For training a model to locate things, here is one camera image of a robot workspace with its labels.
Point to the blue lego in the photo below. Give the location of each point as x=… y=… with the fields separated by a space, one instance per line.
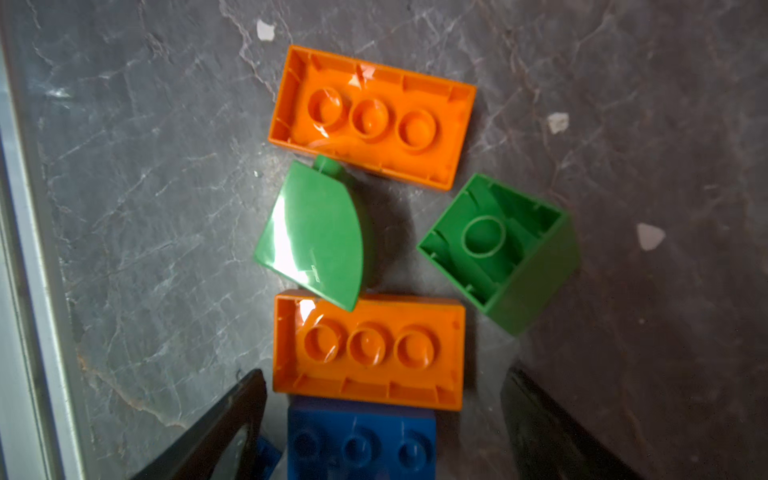
x=267 y=459
x=339 y=439

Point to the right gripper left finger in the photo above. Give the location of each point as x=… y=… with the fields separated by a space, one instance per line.
x=222 y=443

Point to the orange lego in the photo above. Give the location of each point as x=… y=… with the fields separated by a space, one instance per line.
x=391 y=349
x=387 y=121

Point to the blue lego front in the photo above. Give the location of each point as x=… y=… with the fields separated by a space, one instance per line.
x=267 y=459

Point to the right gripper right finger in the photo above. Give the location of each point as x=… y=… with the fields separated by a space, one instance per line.
x=546 y=441

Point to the green lego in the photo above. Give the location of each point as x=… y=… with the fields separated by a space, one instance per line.
x=506 y=251
x=319 y=234

